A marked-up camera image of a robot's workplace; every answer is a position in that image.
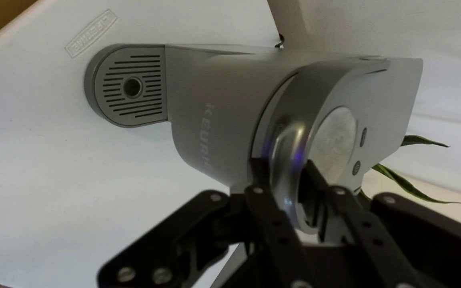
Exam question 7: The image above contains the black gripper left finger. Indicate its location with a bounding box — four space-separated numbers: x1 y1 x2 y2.
100 158 308 288

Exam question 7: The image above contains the white plastic board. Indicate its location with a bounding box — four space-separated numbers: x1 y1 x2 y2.
0 0 461 288

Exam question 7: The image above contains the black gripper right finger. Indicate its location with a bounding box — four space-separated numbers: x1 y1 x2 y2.
300 159 461 288

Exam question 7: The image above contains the grey coffee maker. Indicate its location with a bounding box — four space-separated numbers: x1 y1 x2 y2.
84 43 425 236

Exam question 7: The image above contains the green leafy plant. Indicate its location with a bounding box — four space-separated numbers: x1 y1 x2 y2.
372 132 461 206

